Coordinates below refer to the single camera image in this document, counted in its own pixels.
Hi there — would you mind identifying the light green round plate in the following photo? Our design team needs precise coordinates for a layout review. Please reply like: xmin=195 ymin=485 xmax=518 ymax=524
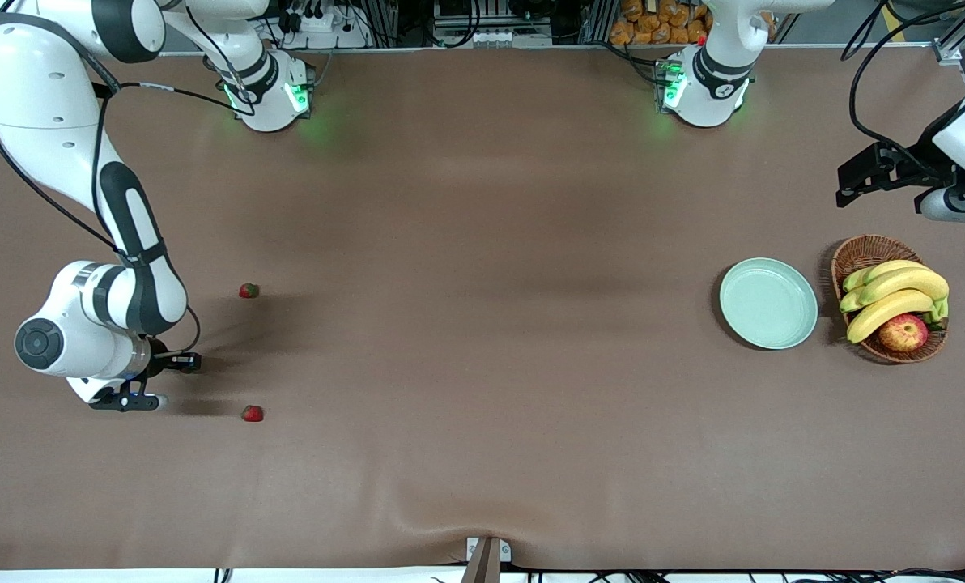
xmin=719 ymin=257 xmax=819 ymax=351

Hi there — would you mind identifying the brown wicker basket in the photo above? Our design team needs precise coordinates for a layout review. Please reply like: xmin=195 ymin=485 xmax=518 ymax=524
xmin=831 ymin=235 xmax=949 ymax=364

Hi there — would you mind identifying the yellow banana bunch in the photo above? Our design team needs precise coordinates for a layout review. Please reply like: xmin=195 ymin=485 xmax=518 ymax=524
xmin=839 ymin=260 xmax=950 ymax=344

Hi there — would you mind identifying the red yellow apple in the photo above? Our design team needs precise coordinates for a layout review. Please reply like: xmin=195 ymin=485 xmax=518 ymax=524
xmin=878 ymin=313 xmax=930 ymax=353

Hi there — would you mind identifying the large table cover mat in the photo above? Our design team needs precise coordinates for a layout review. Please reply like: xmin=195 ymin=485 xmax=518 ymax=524
xmin=0 ymin=45 xmax=965 ymax=572

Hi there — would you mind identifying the white power strip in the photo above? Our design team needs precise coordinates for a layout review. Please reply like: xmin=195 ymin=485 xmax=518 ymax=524
xmin=284 ymin=0 xmax=354 ymax=33

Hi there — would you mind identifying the electronics unit with connectors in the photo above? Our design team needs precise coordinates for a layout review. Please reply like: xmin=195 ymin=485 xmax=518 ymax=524
xmin=432 ymin=0 xmax=554 ymax=48

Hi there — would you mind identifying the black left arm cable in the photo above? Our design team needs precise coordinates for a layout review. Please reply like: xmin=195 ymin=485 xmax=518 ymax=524
xmin=843 ymin=0 xmax=965 ymax=175

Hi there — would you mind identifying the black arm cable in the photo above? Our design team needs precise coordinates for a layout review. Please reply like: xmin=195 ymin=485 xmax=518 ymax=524
xmin=843 ymin=0 xmax=965 ymax=175
xmin=0 ymin=0 xmax=285 ymax=357

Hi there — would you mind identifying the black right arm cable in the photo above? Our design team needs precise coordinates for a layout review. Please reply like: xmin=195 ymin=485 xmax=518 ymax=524
xmin=0 ymin=0 xmax=285 ymax=357

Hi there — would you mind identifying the metal bracket with pole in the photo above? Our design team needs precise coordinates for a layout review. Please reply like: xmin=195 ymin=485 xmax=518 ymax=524
xmin=460 ymin=536 xmax=512 ymax=583

